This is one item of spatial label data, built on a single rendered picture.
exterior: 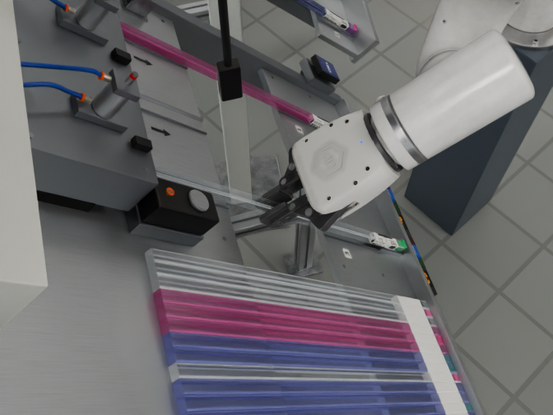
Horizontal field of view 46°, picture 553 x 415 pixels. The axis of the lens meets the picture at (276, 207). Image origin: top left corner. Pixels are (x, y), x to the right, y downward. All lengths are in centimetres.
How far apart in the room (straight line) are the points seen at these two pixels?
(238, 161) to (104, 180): 116
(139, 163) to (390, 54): 176
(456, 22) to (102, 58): 39
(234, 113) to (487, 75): 94
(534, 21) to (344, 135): 71
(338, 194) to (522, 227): 130
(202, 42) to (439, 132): 41
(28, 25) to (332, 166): 34
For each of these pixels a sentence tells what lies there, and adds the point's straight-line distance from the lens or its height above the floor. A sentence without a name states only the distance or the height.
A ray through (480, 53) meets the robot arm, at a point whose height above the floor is 114.
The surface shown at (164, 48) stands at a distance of 85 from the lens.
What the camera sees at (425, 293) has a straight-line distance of 100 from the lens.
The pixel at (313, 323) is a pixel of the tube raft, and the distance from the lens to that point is 74.
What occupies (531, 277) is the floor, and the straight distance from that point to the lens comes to 192.
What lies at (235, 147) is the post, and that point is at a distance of 166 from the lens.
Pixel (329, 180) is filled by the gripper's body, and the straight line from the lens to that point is 73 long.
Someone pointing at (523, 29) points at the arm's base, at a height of 72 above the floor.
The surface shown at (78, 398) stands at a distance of 52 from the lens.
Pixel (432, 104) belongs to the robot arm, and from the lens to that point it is 70.
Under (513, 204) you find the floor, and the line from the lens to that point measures 202.
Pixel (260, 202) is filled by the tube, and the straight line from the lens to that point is 77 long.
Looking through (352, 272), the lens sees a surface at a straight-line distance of 89.
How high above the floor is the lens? 163
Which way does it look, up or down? 60 degrees down
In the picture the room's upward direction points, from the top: straight up
